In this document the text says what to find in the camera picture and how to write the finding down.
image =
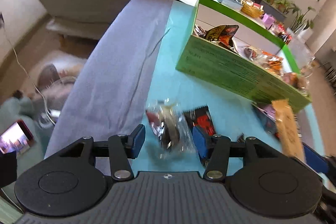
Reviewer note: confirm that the yellow wicker basket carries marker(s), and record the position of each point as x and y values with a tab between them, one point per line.
251	10

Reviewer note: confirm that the green cardboard box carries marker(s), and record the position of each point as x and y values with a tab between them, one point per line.
222	67

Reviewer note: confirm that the tall leafy potted plant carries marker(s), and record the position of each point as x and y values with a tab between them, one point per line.
300	22

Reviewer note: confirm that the teal table mat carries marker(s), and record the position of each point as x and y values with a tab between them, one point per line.
232	114

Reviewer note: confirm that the purple snack packet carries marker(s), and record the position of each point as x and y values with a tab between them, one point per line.
267	117

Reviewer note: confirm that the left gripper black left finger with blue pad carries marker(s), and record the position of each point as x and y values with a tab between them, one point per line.
121	149

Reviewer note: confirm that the tan long snack bar packet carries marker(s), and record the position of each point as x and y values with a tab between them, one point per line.
287	130

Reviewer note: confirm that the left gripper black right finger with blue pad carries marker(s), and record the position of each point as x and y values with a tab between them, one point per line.
214	153

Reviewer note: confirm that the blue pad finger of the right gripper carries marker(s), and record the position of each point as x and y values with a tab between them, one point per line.
317	162

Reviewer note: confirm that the black red snack packet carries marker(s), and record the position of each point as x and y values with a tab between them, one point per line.
202	128

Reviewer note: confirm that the lavender table cloth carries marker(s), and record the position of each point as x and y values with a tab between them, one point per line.
110	93

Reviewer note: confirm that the black yellow snack bag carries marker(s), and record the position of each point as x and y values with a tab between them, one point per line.
222	33

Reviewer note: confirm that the clear dark snack packet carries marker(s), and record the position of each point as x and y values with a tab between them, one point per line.
169	125

